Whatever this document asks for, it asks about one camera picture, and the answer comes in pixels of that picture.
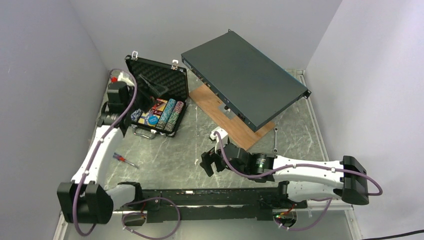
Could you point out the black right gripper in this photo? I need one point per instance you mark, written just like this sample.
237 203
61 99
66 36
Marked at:
208 158

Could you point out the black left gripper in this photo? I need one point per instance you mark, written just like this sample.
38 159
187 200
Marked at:
153 90

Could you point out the red triangular token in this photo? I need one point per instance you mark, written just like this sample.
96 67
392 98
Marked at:
161 105

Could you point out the black poker chip case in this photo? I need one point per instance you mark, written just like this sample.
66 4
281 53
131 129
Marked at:
171 75

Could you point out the blue round button chip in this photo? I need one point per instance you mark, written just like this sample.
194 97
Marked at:
152 120

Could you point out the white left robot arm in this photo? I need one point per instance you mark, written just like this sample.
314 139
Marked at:
83 200

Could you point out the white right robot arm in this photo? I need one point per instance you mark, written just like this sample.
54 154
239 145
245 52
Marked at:
300 179

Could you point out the teal poker chip row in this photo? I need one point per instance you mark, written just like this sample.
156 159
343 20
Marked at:
166 114

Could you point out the yellow blue chip row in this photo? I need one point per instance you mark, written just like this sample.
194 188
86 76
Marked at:
135 116

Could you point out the wooden board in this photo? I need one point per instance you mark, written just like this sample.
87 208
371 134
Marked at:
237 130

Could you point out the lower playing card deck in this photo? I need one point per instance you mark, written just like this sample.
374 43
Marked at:
143 119

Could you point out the small silver wrench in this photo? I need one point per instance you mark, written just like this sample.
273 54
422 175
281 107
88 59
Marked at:
275 143

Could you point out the purple green chip row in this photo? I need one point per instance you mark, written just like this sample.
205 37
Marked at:
174 116

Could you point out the blue red screwdriver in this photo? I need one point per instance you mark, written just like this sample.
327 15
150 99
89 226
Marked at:
122 159

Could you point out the dark rack server unit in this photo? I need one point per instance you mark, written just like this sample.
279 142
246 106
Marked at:
252 85

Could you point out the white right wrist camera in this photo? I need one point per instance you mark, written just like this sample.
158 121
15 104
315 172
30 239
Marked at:
219 136

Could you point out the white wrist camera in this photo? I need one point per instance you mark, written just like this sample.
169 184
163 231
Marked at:
219 136
122 77

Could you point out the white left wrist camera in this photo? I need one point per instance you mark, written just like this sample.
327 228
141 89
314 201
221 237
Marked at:
122 77

